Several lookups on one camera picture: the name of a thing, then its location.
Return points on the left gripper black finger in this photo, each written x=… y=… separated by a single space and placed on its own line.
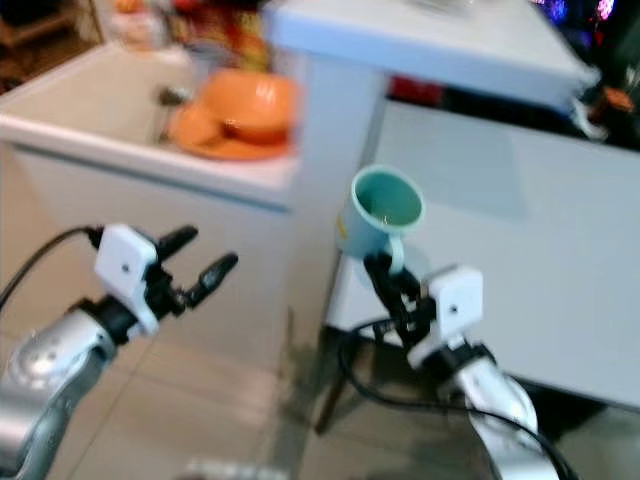
x=212 y=275
x=176 y=240

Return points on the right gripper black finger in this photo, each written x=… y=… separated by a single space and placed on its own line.
x=410 y=285
x=380 y=282

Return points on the teal mug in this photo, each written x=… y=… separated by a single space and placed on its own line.
x=375 y=215

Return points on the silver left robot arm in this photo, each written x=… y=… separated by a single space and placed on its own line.
x=50 y=390

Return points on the white sink counter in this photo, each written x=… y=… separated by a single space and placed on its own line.
x=80 y=180

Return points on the orange plate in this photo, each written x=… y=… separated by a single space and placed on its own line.
x=245 y=150

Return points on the small orange bowl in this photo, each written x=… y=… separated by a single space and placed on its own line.
x=195 y=128

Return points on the dark table leg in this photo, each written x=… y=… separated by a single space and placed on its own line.
x=330 y=410

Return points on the metal sink fitting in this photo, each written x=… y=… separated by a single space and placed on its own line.
x=172 y=96

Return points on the large orange bowl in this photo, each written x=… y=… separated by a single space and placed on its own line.
x=255 y=105

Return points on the red yellow packages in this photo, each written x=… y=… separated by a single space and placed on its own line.
x=225 y=30

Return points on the orange bottle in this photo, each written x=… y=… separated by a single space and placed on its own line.
x=135 y=25

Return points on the wooden shelf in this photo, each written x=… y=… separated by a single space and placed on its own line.
x=45 y=30

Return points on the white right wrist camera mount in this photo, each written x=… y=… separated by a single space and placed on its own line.
x=455 y=300

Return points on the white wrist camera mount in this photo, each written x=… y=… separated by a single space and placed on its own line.
x=455 y=300
x=125 y=270

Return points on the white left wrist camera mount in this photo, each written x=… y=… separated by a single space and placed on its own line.
x=125 y=270

